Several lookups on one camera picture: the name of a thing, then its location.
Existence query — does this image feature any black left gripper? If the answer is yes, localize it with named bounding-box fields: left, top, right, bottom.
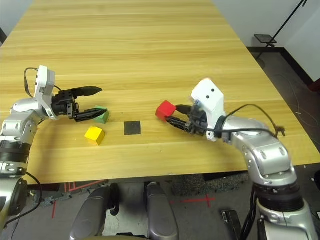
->
left=51, top=86, right=108, bottom=123

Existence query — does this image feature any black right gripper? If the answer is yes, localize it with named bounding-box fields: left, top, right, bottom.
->
left=164, top=104, right=209, bottom=137

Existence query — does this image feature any red wooden block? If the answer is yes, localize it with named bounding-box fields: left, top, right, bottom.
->
left=155, top=100, right=177, bottom=123

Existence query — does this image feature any green wooden block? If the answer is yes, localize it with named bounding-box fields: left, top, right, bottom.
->
left=92, top=105, right=111, bottom=125

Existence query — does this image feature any yellow wooden block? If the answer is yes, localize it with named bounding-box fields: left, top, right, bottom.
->
left=84, top=126, right=106, bottom=146

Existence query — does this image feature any black square marker patch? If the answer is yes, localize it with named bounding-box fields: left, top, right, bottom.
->
left=123, top=120, right=142, bottom=136

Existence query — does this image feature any grey speckled floor mat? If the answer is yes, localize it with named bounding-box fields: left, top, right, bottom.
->
left=171, top=172, right=251, bottom=197

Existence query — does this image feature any grey right robot leg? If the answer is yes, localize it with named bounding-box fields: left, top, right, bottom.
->
left=146, top=182, right=180, bottom=240

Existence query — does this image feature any grey robot leg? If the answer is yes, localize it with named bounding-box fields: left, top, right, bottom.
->
left=146, top=182, right=180, bottom=240
left=69, top=186, right=121, bottom=240

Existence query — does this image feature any grey left robot leg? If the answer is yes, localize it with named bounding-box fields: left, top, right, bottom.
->
left=69, top=186, right=121, bottom=240

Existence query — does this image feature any black stand tray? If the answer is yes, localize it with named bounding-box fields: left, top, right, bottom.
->
left=253, top=34, right=278, bottom=45

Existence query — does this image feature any black floor box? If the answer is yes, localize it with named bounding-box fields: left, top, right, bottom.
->
left=221, top=209, right=243, bottom=240

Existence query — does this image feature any beige robot torso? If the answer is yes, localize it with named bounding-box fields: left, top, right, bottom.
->
left=99, top=233, right=148, bottom=240

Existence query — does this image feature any black tripod stand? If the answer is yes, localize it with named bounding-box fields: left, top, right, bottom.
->
left=256, top=0, right=310, bottom=60

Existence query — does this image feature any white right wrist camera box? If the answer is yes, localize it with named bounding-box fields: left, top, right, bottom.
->
left=191, top=79, right=225, bottom=142

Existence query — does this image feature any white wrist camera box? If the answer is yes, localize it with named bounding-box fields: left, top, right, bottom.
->
left=33, top=65, right=56, bottom=118
left=191, top=79, right=225, bottom=142

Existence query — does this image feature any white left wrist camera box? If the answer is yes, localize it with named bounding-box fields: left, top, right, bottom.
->
left=33, top=65, right=56, bottom=118

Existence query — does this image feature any dark left wrist camera cable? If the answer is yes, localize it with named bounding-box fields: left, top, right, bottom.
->
left=24, top=67, right=41, bottom=98

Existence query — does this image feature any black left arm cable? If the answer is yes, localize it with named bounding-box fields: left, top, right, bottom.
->
left=4, top=171, right=43, bottom=226

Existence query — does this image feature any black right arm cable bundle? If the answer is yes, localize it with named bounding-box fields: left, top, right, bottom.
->
left=239, top=184, right=261, bottom=240

